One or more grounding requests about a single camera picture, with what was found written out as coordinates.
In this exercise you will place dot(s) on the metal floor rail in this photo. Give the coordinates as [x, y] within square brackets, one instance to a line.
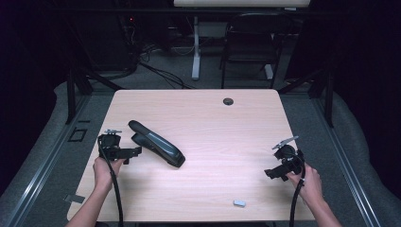
[47, 164]
[346, 164]

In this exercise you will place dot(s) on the black folding chair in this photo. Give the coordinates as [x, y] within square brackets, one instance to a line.
[249, 47]

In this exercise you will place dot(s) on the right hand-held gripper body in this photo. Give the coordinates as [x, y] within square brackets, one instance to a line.
[288, 156]

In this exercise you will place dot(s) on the person's left hand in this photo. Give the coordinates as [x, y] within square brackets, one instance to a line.
[104, 173]

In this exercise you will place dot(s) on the white standing desk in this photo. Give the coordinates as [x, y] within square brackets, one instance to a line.
[196, 47]

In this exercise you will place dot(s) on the black frame stand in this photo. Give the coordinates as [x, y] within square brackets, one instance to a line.
[71, 94]
[329, 94]

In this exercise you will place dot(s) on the large black stapler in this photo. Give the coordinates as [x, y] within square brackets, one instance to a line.
[157, 145]

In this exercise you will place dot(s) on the black square tape outline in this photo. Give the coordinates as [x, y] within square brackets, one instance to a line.
[71, 135]

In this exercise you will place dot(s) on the grey floor tape piece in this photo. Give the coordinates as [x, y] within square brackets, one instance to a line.
[74, 198]

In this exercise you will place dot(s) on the person's right hand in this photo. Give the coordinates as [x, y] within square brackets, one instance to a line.
[310, 184]

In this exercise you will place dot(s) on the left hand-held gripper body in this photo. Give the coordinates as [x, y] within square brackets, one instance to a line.
[110, 143]

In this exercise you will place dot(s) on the dark equipment cabinet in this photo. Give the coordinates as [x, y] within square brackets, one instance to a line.
[107, 41]

